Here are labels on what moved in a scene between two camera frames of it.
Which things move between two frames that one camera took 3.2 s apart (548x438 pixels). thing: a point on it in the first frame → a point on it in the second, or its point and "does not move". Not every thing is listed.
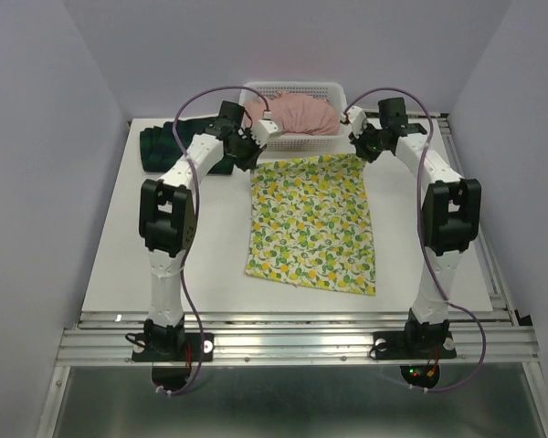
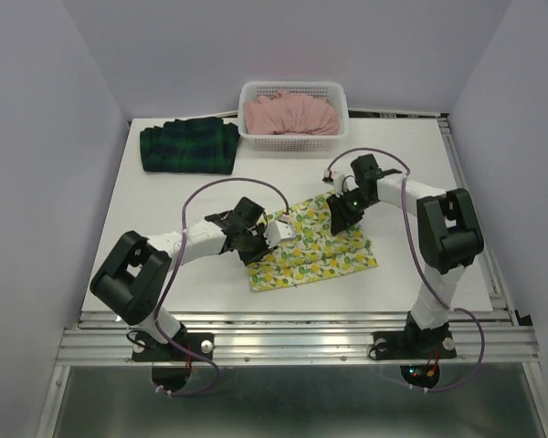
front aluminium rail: [482, 337] does not move
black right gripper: [358, 143] → [341, 218]
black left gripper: [249, 162] → [263, 250]
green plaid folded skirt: [159, 149] does not move
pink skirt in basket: [297, 114] does not move
